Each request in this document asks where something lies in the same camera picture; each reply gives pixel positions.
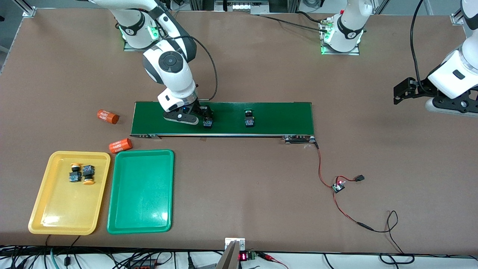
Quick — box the red alligator clip lead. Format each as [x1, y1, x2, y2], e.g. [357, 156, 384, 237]
[257, 252, 289, 269]

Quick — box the yellow plastic tray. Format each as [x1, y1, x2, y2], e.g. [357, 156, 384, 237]
[28, 151, 111, 236]

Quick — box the grey camera pole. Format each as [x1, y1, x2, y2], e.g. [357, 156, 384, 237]
[216, 240, 241, 269]

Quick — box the red black power wire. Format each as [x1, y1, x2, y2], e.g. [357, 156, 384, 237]
[332, 191, 406, 255]

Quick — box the red black conveyor wire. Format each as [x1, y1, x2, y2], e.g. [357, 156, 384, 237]
[316, 141, 336, 187]

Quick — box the green plastic tray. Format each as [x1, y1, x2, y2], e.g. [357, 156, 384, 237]
[107, 149, 175, 235]

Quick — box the aluminium frame profile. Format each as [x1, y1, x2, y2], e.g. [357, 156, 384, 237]
[11, 0, 36, 18]
[450, 0, 465, 25]

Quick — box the black connector with wire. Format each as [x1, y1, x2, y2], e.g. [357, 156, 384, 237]
[336, 174, 365, 183]

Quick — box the black table cable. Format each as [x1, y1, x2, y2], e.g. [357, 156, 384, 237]
[258, 10, 329, 32]

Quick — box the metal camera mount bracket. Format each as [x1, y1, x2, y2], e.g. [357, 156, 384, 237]
[224, 238, 246, 251]

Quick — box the orange 4680 cylinder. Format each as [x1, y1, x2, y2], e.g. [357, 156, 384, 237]
[97, 109, 120, 125]
[108, 138, 133, 154]

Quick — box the yellow push button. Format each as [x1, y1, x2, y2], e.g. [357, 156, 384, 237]
[69, 163, 83, 183]
[82, 165, 95, 186]

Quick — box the green conveyor belt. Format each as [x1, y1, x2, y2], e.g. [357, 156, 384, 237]
[130, 101, 318, 144]

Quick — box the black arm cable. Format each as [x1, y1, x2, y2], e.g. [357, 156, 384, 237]
[410, 0, 428, 94]
[161, 11, 218, 102]

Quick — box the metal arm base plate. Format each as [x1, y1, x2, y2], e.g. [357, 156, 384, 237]
[320, 17, 361, 56]
[123, 10, 167, 52]

